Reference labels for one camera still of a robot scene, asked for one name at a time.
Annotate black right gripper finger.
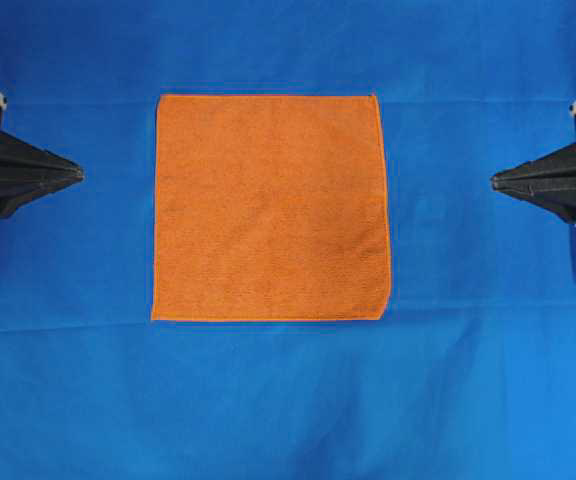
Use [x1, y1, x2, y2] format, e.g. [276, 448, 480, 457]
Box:
[492, 142, 576, 180]
[491, 177, 576, 224]

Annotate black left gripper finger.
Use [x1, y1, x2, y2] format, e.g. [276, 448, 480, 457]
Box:
[0, 131, 84, 176]
[0, 172, 84, 219]

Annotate orange towel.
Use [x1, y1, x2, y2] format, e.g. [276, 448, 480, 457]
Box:
[151, 94, 392, 322]

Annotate blue table cloth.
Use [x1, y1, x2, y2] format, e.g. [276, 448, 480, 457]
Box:
[0, 1, 576, 479]

